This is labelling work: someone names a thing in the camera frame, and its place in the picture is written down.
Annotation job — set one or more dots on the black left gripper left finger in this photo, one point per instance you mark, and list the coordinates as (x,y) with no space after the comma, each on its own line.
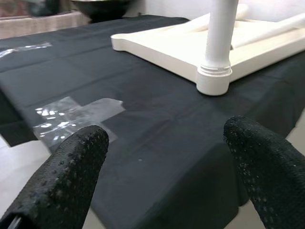
(57,181)

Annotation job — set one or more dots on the white plastic table top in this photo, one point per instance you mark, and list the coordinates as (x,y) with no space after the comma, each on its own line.
(166,50)

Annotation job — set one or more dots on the black tablecloth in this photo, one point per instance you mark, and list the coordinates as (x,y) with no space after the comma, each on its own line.
(143,71)

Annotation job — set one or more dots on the beige woven bench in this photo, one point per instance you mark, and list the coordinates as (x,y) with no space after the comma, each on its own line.
(43,23)

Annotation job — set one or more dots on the long clear tape strip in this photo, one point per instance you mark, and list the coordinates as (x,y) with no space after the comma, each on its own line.
(26,48)

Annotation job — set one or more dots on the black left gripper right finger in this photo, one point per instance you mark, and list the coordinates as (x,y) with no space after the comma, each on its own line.
(269,171)

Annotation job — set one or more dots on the large black bowl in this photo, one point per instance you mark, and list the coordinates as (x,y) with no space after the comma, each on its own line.
(102,10)

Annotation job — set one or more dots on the wide clear tape patch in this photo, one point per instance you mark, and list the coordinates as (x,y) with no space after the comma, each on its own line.
(71,114)

